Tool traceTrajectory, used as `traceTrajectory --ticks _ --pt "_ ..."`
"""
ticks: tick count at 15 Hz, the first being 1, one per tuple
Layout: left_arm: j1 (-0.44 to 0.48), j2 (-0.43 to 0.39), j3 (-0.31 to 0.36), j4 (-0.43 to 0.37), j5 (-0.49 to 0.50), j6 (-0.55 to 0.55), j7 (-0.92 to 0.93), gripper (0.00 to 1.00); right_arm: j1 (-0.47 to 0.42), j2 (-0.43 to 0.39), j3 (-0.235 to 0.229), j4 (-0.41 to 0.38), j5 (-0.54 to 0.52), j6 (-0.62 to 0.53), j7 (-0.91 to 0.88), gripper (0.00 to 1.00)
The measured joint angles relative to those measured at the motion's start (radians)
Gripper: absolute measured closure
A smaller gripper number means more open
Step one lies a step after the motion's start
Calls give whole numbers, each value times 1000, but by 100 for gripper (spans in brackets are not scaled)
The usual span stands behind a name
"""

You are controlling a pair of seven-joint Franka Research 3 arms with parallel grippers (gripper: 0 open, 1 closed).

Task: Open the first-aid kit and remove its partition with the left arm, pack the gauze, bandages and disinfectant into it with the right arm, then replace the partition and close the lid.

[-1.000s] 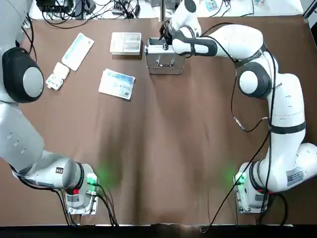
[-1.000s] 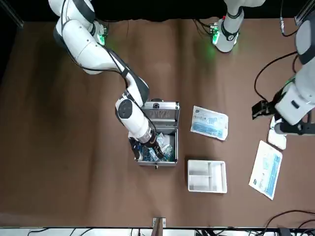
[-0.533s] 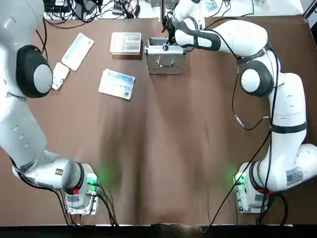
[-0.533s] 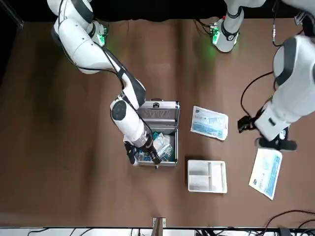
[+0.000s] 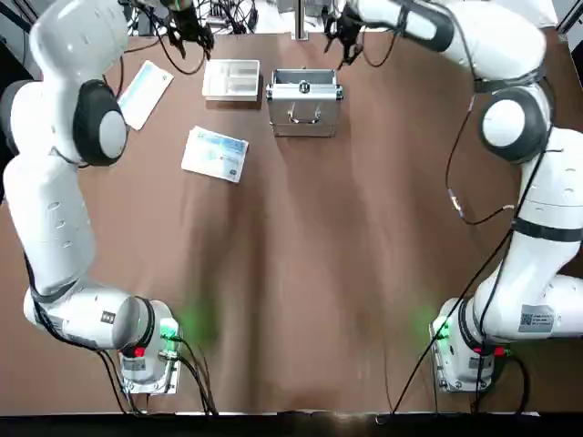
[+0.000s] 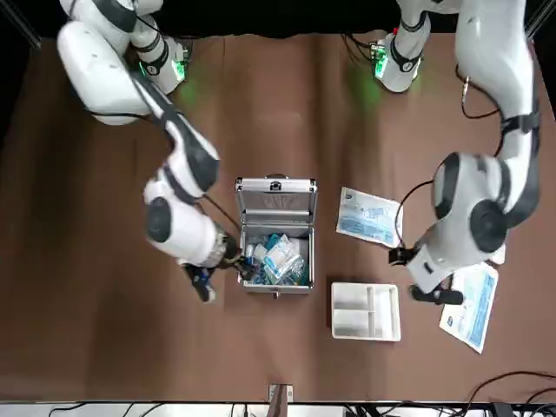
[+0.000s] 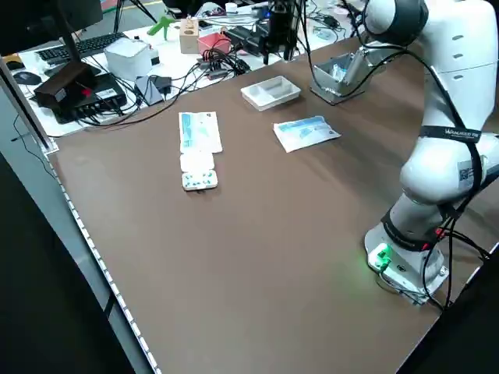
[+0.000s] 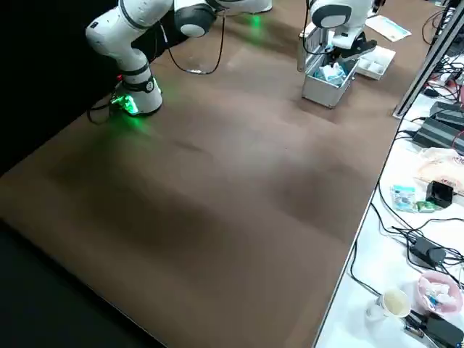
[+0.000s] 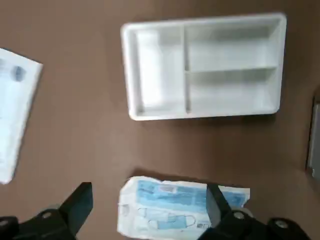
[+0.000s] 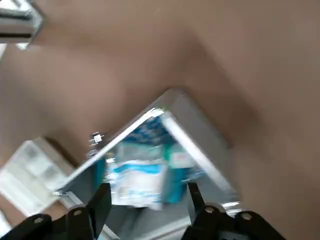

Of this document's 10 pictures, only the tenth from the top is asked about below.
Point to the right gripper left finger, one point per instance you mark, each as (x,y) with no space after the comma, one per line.
(75,220)

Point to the white plastic partition tray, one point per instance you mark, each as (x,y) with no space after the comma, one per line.
(27,172)

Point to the white blue gauze packet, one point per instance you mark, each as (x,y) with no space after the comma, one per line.
(137,182)

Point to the aluminium first-aid case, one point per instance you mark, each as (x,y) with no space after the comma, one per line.
(200,140)

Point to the teal packet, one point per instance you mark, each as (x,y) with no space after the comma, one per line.
(175,175)

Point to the aluminium profile post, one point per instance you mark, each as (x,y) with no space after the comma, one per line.
(17,22)

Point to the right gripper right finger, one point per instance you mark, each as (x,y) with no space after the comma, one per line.
(225,222)

